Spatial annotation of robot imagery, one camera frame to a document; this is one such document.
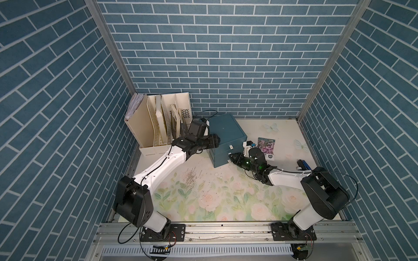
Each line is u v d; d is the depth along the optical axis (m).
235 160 0.82
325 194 0.46
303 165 0.94
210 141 0.72
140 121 0.85
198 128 0.62
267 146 1.05
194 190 0.87
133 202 0.42
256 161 0.70
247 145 0.84
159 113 0.87
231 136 0.81
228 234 0.75
